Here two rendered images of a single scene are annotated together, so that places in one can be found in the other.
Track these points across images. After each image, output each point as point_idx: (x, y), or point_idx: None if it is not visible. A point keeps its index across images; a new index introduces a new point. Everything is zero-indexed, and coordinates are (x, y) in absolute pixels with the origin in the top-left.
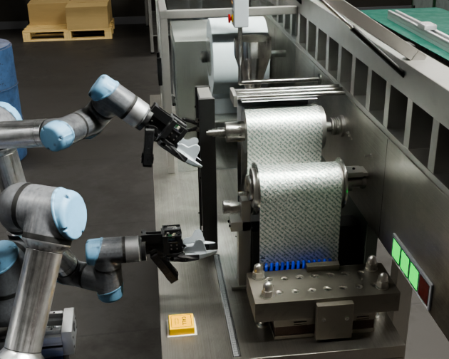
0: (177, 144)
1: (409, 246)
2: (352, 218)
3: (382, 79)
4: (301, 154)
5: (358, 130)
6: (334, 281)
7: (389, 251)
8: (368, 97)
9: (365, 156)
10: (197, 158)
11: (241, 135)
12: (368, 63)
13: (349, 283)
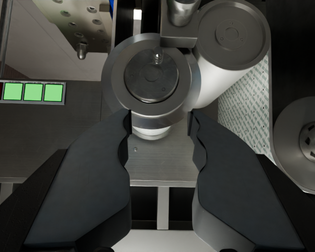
0: (216, 246)
1: (32, 107)
2: None
3: (156, 215)
4: (226, 119)
5: (178, 160)
6: (84, 22)
7: (75, 83)
8: (160, 200)
9: (133, 149)
10: (187, 128)
11: (304, 139)
12: (165, 233)
13: (81, 30)
